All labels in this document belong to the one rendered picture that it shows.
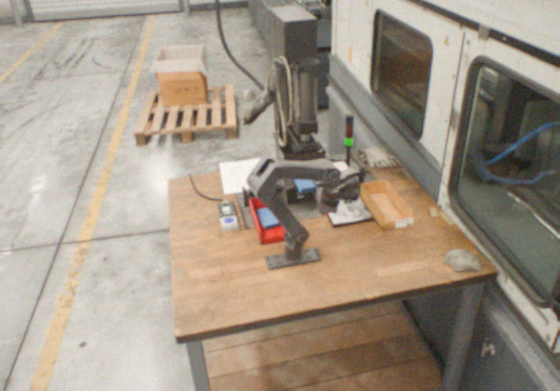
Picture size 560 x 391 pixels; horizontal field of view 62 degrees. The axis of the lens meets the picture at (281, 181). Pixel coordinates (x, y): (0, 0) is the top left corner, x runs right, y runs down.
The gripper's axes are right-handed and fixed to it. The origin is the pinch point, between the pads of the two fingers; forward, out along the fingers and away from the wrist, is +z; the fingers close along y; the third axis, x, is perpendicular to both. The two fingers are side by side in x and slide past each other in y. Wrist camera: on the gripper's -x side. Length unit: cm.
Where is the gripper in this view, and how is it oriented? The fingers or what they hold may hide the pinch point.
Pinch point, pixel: (323, 210)
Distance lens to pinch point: 180.1
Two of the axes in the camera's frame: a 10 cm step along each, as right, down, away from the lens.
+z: -0.6, 4.9, 8.7
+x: -9.9, 0.7, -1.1
